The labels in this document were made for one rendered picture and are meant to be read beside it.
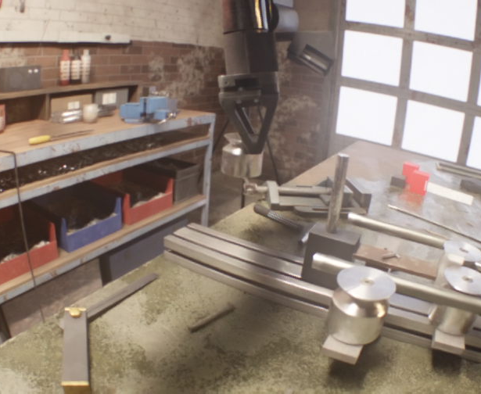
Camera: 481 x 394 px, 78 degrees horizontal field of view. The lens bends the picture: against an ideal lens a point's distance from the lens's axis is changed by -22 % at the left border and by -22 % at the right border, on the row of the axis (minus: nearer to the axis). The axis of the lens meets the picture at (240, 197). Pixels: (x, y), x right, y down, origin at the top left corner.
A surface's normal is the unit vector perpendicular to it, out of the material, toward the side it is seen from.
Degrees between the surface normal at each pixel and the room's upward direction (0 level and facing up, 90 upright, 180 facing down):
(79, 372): 4
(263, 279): 90
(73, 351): 4
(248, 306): 0
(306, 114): 90
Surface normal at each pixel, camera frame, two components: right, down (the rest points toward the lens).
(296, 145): -0.50, 0.26
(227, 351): 0.08, -0.94
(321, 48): -0.11, 0.33
